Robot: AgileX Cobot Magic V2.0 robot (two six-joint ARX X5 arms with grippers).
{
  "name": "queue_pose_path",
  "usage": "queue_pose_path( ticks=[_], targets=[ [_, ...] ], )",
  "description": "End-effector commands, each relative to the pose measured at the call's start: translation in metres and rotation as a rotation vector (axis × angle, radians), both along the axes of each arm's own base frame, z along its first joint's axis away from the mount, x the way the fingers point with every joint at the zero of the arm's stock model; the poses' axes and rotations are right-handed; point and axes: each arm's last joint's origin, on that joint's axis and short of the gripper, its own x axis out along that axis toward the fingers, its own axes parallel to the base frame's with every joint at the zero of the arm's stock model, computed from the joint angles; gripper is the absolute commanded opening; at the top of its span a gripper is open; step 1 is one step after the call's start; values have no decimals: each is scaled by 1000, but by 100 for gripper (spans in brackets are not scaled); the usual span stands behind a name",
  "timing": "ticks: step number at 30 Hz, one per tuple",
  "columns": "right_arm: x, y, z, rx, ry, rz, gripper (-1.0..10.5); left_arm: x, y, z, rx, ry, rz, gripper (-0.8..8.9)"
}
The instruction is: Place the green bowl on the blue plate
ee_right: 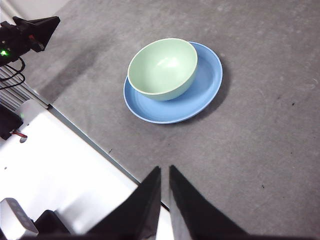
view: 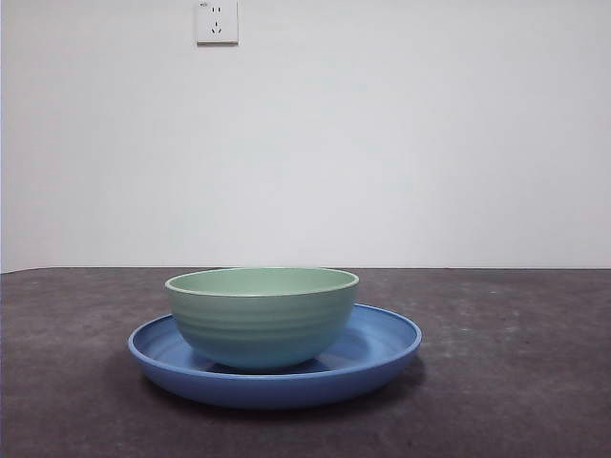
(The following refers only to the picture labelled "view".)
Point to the white wall socket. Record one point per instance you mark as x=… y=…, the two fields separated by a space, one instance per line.
x=217 y=24

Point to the green ribbed bowl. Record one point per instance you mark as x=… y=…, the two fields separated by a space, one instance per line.
x=262 y=329

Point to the blue round plate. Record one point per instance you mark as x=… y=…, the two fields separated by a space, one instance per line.
x=274 y=391

